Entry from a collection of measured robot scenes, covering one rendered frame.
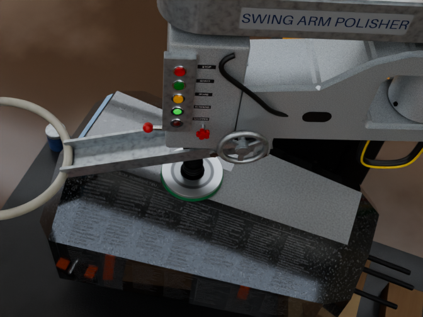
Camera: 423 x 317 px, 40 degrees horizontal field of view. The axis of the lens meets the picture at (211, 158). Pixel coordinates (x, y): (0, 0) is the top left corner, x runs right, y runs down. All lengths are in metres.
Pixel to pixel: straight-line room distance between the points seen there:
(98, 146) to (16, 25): 1.96
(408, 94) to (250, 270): 0.79
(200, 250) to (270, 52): 0.76
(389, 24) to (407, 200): 1.89
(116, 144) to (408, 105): 0.94
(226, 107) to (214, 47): 0.22
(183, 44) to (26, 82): 2.16
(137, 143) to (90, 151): 0.16
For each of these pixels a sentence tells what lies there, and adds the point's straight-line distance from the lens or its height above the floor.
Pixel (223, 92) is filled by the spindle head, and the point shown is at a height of 1.38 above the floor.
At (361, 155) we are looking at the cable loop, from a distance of 1.99.
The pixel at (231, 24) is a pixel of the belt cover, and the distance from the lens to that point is 1.36.
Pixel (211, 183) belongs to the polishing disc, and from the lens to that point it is 1.98.
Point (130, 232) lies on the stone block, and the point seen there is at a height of 0.68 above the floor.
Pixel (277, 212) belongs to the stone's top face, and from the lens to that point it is 1.98.
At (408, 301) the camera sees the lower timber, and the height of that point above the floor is 0.13.
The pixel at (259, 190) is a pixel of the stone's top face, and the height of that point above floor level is 0.82.
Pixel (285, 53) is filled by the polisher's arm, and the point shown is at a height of 1.39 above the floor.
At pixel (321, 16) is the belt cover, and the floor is 1.65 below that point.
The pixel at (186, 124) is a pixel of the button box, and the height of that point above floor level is 1.26.
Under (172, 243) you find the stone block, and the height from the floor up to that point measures 0.69.
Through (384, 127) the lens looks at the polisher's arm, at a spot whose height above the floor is 1.23.
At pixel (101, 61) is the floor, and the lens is 3.54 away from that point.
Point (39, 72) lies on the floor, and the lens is 3.52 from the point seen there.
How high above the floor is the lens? 2.50
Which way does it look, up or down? 54 degrees down
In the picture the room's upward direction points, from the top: 8 degrees clockwise
